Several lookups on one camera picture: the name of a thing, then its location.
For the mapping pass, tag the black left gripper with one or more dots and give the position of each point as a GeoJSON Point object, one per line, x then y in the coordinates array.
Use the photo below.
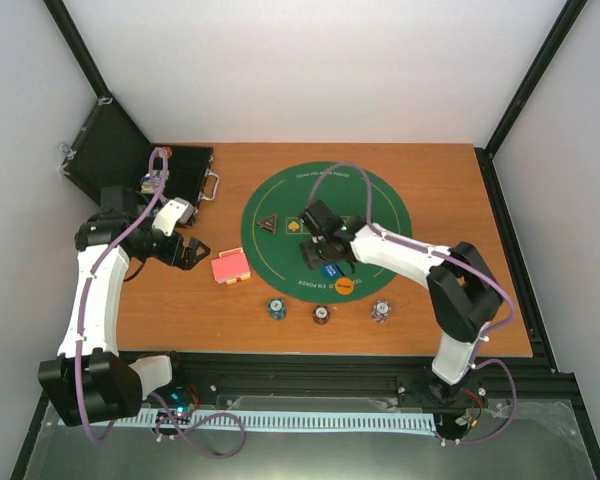
{"type": "Point", "coordinates": [186, 261]}

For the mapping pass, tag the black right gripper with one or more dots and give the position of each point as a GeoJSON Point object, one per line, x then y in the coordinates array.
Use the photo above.
{"type": "Point", "coordinates": [312, 260]}

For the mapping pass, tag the blue small blind button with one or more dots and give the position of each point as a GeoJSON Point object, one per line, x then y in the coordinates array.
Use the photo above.
{"type": "Point", "coordinates": [331, 271]}

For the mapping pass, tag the orange big blind button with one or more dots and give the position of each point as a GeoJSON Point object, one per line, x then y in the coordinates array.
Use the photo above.
{"type": "Point", "coordinates": [344, 286]}

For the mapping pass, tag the triangular dealer button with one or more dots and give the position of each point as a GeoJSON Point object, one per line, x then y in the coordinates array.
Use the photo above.
{"type": "Point", "coordinates": [269, 223]}

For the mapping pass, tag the dark red chip stack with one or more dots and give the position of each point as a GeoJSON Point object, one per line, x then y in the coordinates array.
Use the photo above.
{"type": "Point", "coordinates": [320, 314]}

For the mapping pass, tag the red playing card deck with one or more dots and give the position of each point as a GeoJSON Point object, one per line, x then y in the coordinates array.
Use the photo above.
{"type": "Point", "coordinates": [231, 266]}

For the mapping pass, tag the blue poker chip stack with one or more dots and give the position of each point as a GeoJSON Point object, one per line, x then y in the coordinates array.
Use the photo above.
{"type": "Point", "coordinates": [277, 309]}

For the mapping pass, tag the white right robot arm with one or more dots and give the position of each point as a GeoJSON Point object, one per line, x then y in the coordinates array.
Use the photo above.
{"type": "Point", "coordinates": [464, 294]}

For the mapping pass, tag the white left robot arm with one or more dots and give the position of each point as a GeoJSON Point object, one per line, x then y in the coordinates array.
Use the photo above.
{"type": "Point", "coordinates": [88, 382]}

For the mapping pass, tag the blue card box in case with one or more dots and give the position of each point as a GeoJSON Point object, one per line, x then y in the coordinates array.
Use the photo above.
{"type": "Point", "coordinates": [150, 182]}

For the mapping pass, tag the round green poker mat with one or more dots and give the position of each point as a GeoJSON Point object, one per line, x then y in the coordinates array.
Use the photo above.
{"type": "Point", "coordinates": [289, 220]}

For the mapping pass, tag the white purple chip stack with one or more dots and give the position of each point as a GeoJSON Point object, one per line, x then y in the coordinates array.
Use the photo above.
{"type": "Point", "coordinates": [381, 310]}

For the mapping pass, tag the black poker case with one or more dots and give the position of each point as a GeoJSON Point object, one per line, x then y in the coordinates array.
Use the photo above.
{"type": "Point", "coordinates": [111, 150]}

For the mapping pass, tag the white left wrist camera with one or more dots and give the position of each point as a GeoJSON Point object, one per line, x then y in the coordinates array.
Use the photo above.
{"type": "Point", "coordinates": [175, 211]}

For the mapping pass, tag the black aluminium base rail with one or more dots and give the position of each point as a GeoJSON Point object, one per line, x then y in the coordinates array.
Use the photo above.
{"type": "Point", "coordinates": [217, 377]}

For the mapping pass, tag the light blue cable duct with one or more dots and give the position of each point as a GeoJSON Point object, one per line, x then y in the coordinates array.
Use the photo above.
{"type": "Point", "coordinates": [310, 422]}

